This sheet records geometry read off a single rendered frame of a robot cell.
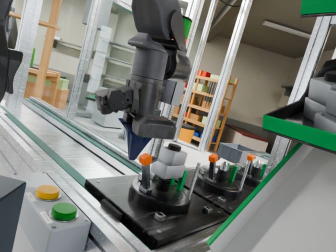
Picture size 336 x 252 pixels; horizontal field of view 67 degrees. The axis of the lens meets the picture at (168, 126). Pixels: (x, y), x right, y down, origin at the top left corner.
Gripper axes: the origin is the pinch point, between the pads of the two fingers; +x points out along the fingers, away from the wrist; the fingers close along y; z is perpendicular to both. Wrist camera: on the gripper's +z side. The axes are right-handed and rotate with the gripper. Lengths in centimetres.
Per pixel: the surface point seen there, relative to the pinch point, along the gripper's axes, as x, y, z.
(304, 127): -10.8, 22.7, -12.7
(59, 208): 11.3, 2.8, 11.8
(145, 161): 3.8, 0.0, -2.8
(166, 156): 3.6, -3.1, -8.8
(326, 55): -137, -403, -615
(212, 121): 13, -98, -90
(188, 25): -27.5, -24.6, -18.3
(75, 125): 17, -69, 2
